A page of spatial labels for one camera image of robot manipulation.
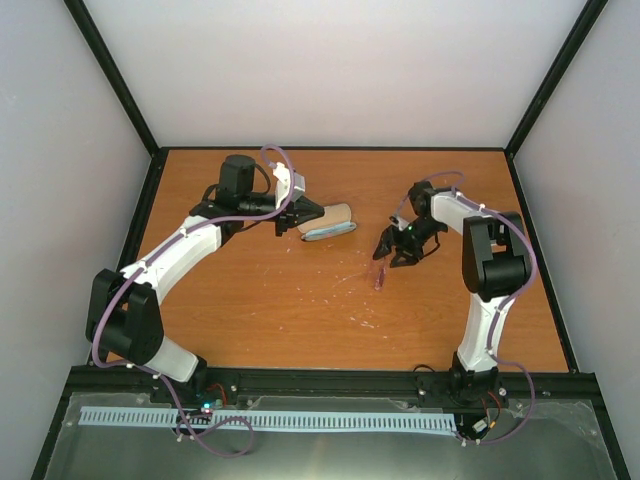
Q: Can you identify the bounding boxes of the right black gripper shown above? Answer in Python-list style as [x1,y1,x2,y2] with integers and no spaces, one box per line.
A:
[373,218,445,268]

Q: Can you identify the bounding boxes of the light blue cleaning cloth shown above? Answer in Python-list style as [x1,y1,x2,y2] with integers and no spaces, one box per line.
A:
[301,222,357,242]

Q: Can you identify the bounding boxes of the plaid brown glasses case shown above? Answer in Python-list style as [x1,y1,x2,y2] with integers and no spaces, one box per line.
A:
[297,203,357,238]

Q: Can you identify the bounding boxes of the pink transparent sunglasses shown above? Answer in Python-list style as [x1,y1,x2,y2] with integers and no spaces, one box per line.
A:
[367,257,388,292]

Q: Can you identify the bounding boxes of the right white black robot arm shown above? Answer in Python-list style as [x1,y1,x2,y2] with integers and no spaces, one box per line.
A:
[372,180,537,405]

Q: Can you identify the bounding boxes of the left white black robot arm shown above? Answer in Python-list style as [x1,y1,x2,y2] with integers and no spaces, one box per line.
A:
[86,154,325,403]

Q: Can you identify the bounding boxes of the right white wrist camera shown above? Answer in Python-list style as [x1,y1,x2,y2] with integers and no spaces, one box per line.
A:
[390,214,408,231]

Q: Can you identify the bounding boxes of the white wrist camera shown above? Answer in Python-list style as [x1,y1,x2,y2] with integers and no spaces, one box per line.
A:
[390,214,408,231]
[273,162,306,209]

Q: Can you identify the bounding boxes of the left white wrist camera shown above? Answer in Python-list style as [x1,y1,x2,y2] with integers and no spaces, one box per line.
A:
[273,162,306,209]

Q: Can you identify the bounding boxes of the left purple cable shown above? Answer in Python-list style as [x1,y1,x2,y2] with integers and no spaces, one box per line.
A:
[90,144,296,457]

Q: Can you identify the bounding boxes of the black enclosure frame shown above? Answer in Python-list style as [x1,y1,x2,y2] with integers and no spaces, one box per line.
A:
[29,0,632,480]

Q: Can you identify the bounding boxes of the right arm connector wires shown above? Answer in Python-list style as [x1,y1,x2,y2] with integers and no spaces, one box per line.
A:
[469,389,503,436]

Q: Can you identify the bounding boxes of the black aluminium mounting rail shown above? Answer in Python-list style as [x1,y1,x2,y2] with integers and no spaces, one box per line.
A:
[64,365,599,406]

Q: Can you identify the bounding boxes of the light blue slotted cable duct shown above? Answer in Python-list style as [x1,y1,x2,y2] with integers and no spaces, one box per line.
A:
[78,406,457,436]

